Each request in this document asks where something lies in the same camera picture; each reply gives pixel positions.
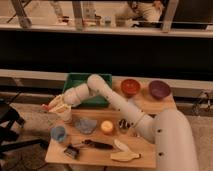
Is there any purple bowl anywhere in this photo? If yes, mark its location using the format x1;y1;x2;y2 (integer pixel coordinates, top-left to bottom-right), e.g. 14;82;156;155
149;80;171;100

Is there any white paper cup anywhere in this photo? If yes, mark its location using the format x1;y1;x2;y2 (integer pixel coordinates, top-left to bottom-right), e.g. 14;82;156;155
57;106;72;122

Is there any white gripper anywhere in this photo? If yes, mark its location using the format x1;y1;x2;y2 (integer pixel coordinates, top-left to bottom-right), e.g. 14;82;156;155
48;91;75;113

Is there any small metal cup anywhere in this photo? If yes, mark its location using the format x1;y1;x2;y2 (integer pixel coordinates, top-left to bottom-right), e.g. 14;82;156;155
118;119;130;134

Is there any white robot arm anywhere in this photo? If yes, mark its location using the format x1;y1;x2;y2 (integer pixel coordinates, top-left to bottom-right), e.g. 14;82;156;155
48;74;199;171

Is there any black chair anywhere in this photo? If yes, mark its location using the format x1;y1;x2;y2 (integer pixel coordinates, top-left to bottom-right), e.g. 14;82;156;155
0;99;49;159

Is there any white spoon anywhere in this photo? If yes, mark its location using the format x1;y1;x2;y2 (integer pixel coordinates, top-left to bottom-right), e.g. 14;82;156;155
114;139;130;152

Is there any red bowl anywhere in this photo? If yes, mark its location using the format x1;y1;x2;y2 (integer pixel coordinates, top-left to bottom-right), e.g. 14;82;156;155
121;79;141;98

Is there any blue folded cloth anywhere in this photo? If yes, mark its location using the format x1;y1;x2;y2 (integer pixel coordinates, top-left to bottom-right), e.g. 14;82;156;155
74;118;97;135

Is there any green plastic tray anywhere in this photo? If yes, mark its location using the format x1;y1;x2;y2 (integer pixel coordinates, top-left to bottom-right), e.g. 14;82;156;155
63;74;111;107

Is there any black binder clip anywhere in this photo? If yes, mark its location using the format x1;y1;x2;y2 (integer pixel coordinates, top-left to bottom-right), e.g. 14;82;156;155
64;145;80;159

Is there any blue plastic cup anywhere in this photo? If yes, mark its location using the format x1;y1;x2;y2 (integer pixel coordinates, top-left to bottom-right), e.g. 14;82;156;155
50;126;67;143

